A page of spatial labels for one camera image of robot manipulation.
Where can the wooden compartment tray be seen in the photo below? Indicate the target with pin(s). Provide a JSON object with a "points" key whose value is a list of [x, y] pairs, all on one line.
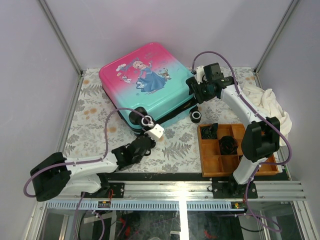
{"points": [[213, 164]]}

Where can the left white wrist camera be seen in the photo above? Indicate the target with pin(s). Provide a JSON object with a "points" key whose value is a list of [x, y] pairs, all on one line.
{"points": [[156, 132]]}

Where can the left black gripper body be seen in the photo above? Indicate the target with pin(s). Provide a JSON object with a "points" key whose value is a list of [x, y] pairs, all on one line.
{"points": [[154, 142]]}

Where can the rolled black belt top-left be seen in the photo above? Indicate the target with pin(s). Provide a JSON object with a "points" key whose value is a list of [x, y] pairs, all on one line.
{"points": [[209, 132]]}

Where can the aluminium rail frame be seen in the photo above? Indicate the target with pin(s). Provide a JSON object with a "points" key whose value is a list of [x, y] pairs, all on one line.
{"points": [[141, 195]]}

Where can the rolled black belt centre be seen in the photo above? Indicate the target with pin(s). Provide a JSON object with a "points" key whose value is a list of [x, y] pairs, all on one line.
{"points": [[228, 145]]}

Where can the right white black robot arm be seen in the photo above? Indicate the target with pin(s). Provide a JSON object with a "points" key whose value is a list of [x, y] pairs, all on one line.
{"points": [[262, 133]]}

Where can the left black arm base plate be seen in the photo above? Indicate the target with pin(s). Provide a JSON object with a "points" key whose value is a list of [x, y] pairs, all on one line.
{"points": [[111, 190]]}

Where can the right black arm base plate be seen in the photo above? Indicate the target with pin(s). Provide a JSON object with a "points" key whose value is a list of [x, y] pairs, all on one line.
{"points": [[224, 190]]}

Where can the pink teal suitcase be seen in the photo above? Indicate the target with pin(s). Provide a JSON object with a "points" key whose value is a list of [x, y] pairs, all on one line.
{"points": [[148, 81]]}

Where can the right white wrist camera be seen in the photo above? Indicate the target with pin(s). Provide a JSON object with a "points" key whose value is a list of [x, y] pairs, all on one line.
{"points": [[200, 73]]}

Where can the floral patterned table mat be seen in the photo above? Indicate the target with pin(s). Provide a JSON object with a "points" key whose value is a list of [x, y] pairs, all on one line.
{"points": [[90, 134]]}

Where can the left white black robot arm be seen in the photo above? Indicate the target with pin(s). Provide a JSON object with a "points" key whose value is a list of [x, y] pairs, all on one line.
{"points": [[57, 174]]}

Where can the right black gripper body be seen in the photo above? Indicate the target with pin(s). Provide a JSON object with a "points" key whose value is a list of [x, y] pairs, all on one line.
{"points": [[201, 91]]}

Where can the white crumpled garment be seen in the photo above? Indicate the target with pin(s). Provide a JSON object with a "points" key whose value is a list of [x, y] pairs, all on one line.
{"points": [[265, 101]]}

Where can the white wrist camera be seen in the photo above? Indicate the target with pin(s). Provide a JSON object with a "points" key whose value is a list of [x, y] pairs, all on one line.
{"points": [[156, 132], [200, 73]]}

